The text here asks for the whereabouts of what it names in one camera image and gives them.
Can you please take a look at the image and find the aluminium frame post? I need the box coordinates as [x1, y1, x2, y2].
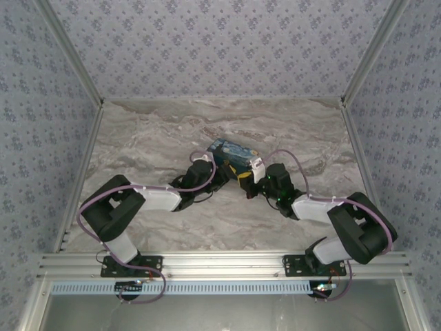
[340, 0, 411, 108]
[33, 0, 105, 108]

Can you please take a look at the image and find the aluminium table side rail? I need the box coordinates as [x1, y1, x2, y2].
[340, 101, 380, 208]
[53, 103, 105, 254]

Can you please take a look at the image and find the small black electronics board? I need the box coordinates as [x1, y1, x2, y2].
[309, 280, 338, 299]
[114, 280, 145, 301]

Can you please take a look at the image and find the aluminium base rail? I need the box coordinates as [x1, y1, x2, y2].
[34, 250, 413, 280]

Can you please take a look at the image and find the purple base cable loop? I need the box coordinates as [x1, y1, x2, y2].
[312, 259, 353, 303]
[116, 261, 167, 305]

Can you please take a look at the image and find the black mounting plate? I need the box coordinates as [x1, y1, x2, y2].
[100, 254, 164, 278]
[283, 254, 347, 278]

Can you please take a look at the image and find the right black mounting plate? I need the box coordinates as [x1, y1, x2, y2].
[283, 254, 347, 278]

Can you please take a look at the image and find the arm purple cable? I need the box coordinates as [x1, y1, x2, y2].
[259, 148, 396, 257]
[76, 150, 218, 250]

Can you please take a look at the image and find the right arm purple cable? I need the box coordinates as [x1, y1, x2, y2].
[259, 148, 396, 257]

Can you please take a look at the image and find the starry night print box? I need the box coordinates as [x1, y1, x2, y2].
[205, 137, 260, 174]

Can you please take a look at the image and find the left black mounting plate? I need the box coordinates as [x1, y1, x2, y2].
[100, 254, 164, 278]

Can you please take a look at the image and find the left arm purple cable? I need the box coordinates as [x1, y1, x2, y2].
[76, 150, 218, 250]

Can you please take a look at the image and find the white slotted cable duct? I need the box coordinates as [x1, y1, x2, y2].
[50, 279, 316, 296]

